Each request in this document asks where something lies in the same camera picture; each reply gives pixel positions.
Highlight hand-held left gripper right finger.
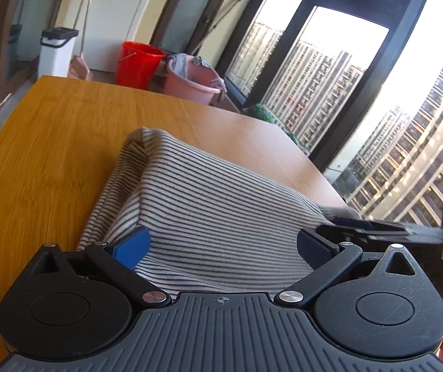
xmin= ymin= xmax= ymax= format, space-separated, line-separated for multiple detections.
xmin=275 ymin=228 xmax=425 ymax=308

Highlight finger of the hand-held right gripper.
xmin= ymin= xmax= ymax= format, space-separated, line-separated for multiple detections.
xmin=316 ymin=219 xmax=443 ymax=246

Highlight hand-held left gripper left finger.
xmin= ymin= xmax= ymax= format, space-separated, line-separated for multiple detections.
xmin=32 ymin=225 xmax=172 ymax=308

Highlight striped long-sleeve shirt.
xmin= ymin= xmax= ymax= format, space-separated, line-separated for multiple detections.
xmin=77 ymin=126 xmax=362 ymax=294

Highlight green potted plant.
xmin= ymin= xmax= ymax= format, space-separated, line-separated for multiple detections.
xmin=246 ymin=103 xmax=300 ymax=145

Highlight pink plastic basin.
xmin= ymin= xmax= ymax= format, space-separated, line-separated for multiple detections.
xmin=163 ymin=55 xmax=227 ymax=106

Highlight red plastic bucket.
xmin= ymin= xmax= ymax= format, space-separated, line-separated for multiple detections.
xmin=115 ymin=41 xmax=166 ymax=91

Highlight grey cloth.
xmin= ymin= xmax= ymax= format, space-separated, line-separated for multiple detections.
xmin=166 ymin=53 xmax=190 ymax=79

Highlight white trash bin black lid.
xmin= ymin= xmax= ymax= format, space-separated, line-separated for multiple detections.
xmin=37 ymin=27 xmax=80 ymax=78

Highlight frosted glass door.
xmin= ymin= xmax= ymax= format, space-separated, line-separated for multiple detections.
xmin=150 ymin=0 xmax=238 ymax=54

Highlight grey mop pole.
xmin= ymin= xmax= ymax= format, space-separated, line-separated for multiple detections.
xmin=194 ymin=0 xmax=265 ymax=55

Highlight black window frame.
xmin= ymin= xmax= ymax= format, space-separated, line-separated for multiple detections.
xmin=216 ymin=0 xmax=431 ymax=171

